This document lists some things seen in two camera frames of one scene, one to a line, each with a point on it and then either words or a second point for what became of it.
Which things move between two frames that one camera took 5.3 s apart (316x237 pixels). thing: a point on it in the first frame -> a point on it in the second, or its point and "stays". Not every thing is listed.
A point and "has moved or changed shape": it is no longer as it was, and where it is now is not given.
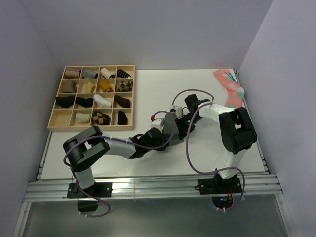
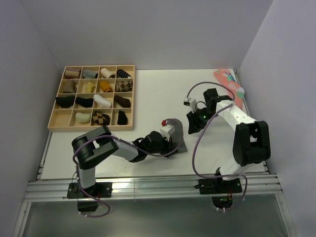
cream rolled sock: (89, 88) stays
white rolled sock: (101, 101) stays
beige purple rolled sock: (72, 73) stays
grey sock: (170, 131) has moved or changed shape
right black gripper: (182, 129) -> (194, 125)
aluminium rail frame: (42, 189) stays
